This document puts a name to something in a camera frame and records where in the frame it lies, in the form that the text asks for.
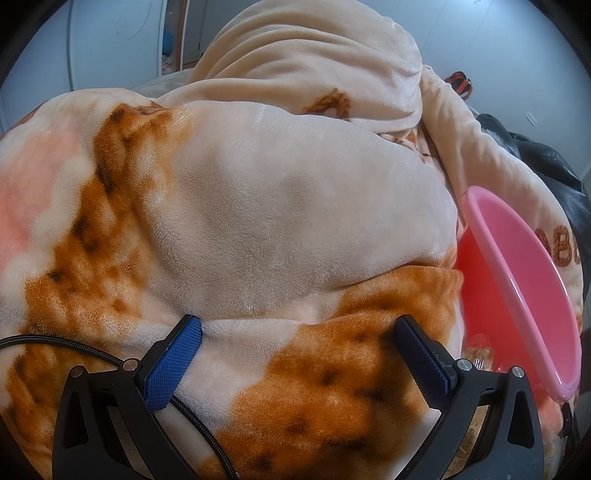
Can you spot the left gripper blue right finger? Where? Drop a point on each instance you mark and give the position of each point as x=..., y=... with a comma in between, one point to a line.
x=429, y=363

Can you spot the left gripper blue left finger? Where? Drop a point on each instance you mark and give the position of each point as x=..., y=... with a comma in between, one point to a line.
x=167, y=360

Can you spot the pink plastic basin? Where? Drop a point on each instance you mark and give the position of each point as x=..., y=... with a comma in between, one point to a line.
x=515, y=304

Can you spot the black leather jacket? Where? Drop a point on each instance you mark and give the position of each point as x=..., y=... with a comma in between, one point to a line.
x=551, y=167

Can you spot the beige orange fleece blanket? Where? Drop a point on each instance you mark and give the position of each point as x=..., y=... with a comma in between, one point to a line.
x=297, y=194

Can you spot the red orange bag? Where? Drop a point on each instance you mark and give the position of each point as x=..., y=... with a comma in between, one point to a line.
x=461, y=84

